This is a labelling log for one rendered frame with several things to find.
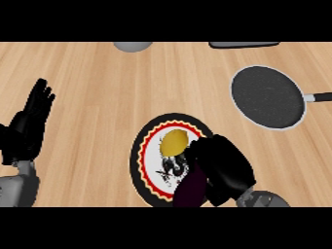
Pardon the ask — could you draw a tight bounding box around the dark flat appliance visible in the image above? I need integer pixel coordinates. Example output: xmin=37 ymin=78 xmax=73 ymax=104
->
xmin=207 ymin=41 xmax=282 ymax=50

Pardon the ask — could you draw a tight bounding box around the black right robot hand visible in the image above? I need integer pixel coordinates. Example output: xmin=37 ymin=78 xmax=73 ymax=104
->
xmin=186 ymin=134 xmax=257 ymax=207

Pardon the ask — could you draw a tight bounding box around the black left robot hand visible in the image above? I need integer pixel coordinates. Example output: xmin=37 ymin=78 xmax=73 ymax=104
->
xmin=0 ymin=78 xmax=58 ymax=166

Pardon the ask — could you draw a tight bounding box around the black red patterned plate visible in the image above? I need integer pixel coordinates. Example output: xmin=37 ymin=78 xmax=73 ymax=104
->
xmin=129 ymin=112 xmax=216 ymax=208

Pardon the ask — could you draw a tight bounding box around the grey round object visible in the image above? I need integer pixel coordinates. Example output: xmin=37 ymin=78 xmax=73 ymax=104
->
xmin=113 ymin=41 xmax=154 ymax=53

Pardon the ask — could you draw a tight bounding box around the dark grey frying pan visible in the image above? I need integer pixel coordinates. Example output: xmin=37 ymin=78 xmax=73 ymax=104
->
xmin=229 ymin=64 xmax=332 ymax=131

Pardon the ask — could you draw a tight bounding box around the yellow round fruit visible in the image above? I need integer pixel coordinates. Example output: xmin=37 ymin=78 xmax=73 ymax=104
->
xmin=158 ymin=128 xmax=192 ymax=157

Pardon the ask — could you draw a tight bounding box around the dark purple eggplant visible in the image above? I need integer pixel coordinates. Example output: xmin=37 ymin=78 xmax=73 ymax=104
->
xmin=172 ymin=160 xmax=209 ymax=208

